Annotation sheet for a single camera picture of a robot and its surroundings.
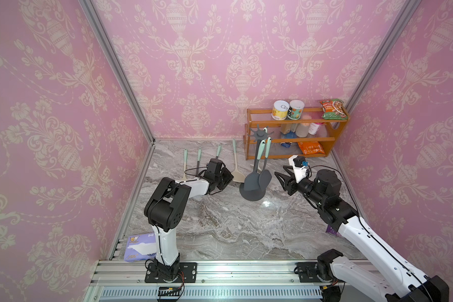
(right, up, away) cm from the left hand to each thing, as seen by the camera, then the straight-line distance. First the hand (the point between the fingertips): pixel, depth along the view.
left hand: (236, 176), depth 97 cm
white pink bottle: (+41, +25, +1) cm, 48 cm away
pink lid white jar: (+36, +25, +2) cm, 43 cm away
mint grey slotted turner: (-22, +13, +16) cm, 30 cm away
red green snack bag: (+47, +33, -8) cm, 57 cm away
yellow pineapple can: (+20, +32, -10) cm, 39 cm away
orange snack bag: (+46, +16, +15) cm, 51 cm away
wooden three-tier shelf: (+29, +20, +14) cm, 38 cm away
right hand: (+17, +5, -24) cm, 30 cm away
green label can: (+27, +32, -10) cm, 43 cm away
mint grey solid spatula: (+7, -1, -13) cm, 15 cm away
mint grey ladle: (+13, +1, -16) cm, 20 cm away
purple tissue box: (-39, -27, -21) cm, 52 cm away
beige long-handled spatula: (+1, 0, +2) cm, 3 cm away
